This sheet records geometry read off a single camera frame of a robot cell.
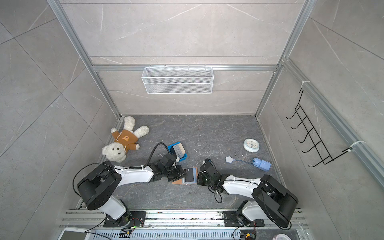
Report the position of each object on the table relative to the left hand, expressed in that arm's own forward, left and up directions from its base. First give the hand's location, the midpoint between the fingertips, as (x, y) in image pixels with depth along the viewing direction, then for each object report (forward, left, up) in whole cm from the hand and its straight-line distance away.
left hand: (188, 172), depth 86 cm
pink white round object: (-32, -43, 0) cm, 54 cm away
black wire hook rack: (+9, -59, +30) cm, 67 cm away
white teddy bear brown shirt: (+22, +41, +4) cm, 46 cm away
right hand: (-2, -5, -3) cm, 6 cm away
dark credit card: (-2, -1, -3) cm, 4 cm away
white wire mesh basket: (+55, +6, +26) cm, 61 cm away
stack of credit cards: (+15, +6, +1) cm, 16 cm away
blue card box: (+15, +11, 0) cm, 18 cm away
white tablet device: (-28, +51, +1) cm, 58 cm away
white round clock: (+17, -43, 0) cm, 46 cm away
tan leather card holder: (-4, +4, -2) cm, 6 cm away
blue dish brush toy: (+4, -42, +2) cm, 42 cm away
